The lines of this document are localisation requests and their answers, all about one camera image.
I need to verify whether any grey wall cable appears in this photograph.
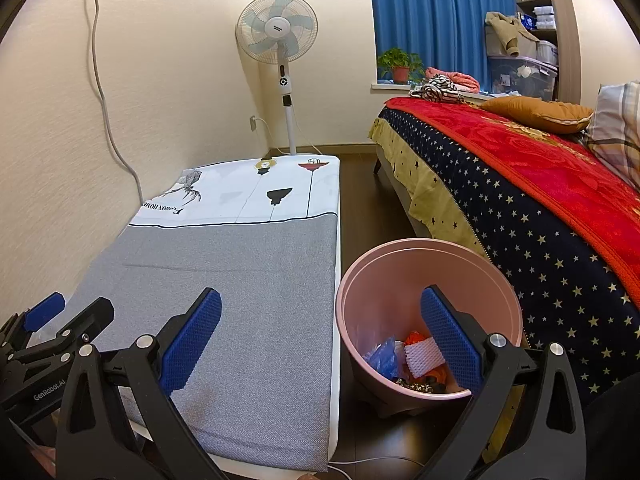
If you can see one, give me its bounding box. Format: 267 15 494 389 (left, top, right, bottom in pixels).
90 0 146 201

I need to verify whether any blue curtain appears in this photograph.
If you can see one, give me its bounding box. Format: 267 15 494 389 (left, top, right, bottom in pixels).
367 0 521 93

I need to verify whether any beige coat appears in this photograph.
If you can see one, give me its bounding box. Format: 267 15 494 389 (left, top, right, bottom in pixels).
484 11 541 56

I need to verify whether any orange pillow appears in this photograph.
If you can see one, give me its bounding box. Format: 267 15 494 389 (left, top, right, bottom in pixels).
480 95 595 134

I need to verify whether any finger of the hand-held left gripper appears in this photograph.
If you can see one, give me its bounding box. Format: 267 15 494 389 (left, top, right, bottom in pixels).
0 291 67 356
0 297 115 378

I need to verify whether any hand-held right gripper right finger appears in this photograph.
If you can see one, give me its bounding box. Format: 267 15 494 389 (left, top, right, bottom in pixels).
420 285 587 480

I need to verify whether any white standing fan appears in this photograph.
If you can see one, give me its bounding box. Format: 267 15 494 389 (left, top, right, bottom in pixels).
236 0 320 157

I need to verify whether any clear plastic storage box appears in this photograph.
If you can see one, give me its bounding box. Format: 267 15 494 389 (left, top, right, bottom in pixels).
487 55 558 101

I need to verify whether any wooden bookshelf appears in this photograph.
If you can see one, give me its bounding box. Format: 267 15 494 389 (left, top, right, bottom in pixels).
510 0 581 103

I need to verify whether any orange plastic bag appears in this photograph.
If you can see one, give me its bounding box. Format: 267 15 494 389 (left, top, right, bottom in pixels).
405 331 448 383

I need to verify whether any dark leopard print cloth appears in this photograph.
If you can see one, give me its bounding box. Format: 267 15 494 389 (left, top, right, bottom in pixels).
392 377 451 395

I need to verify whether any navy star print quilt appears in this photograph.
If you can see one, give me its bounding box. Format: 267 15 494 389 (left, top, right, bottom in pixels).
377 107 640 411

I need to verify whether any pale foam mesh sleeve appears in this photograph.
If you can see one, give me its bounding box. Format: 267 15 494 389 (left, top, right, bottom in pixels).
402 338 447 376

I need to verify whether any yellow star print sheet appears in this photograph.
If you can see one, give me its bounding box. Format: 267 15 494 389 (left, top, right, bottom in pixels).
369 116 501 266

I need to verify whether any red blanket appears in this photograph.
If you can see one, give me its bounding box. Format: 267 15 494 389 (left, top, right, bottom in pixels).
382 96 640 306

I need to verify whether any blue plastic bag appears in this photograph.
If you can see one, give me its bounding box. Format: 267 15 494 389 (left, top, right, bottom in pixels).
362 337 401 378

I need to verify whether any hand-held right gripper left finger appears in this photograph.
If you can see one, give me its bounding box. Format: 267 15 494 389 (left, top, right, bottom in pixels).
55 287 236 480

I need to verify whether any grey white printed mattress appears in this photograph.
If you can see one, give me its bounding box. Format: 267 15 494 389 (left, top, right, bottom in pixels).
65 155 342 475

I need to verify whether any plaid pillow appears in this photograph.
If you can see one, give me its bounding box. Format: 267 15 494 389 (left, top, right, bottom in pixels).
582 80 640 191

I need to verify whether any black white striped cloth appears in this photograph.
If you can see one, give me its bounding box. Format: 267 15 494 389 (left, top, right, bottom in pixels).
410 74 463 105

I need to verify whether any potted green plant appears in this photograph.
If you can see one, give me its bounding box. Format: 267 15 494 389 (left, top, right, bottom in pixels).
377 47 426 86

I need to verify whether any pink trash bin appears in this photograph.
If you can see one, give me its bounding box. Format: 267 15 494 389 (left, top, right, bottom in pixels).
335 239 526 418

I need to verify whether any white window sill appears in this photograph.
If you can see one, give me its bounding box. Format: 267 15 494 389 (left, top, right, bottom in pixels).
371 82 496 98

